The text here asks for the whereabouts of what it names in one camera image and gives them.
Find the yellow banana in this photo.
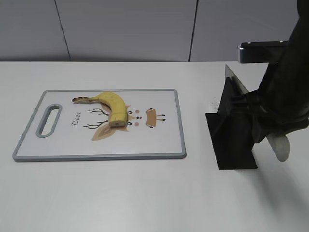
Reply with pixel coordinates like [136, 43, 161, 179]
[72, 92, 128, 127]

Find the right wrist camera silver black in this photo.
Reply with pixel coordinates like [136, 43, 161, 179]
[238, 41, 288, 64]

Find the white cutting board grey rim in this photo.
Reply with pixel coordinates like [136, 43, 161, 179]
[13, 89, 186, 162]

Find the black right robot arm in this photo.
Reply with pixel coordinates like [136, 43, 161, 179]
[249, 0, 309, 143]

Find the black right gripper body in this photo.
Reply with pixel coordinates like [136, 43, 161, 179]
[246, 90, 309, 143]

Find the black knife stand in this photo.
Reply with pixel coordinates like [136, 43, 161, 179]
[205, 77, 257, 170]

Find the knife with white handle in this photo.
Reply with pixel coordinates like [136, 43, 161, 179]
[225, 64, 290, 162]

